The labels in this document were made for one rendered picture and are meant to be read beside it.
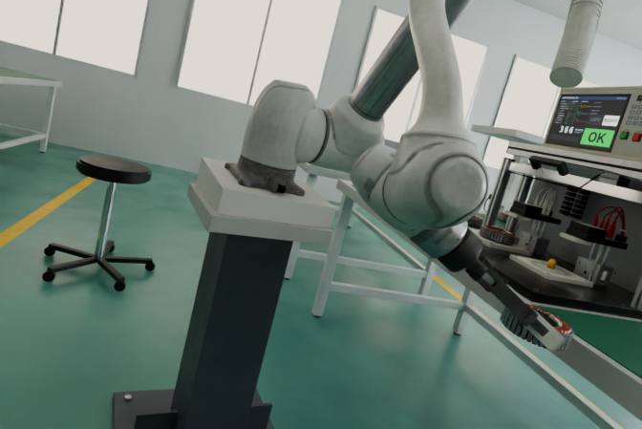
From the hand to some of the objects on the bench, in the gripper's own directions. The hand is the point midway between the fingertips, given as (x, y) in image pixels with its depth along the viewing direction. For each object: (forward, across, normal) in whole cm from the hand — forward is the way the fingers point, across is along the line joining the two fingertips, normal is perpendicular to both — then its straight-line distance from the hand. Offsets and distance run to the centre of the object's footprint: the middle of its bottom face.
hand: (534, 321), depth 75 cm
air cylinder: (+26, -73, +14) cm, 78 cm away
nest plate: (+20, -45, +11) cm, 51 cm away
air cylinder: (+32, -50, +18) cm, 62 cm away
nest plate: (+14, -68, +8) cm, 70 cm away
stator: (+13, -68, +9) cm, 70 cm away
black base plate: (+19, -57, +8) cm, 61 cm away
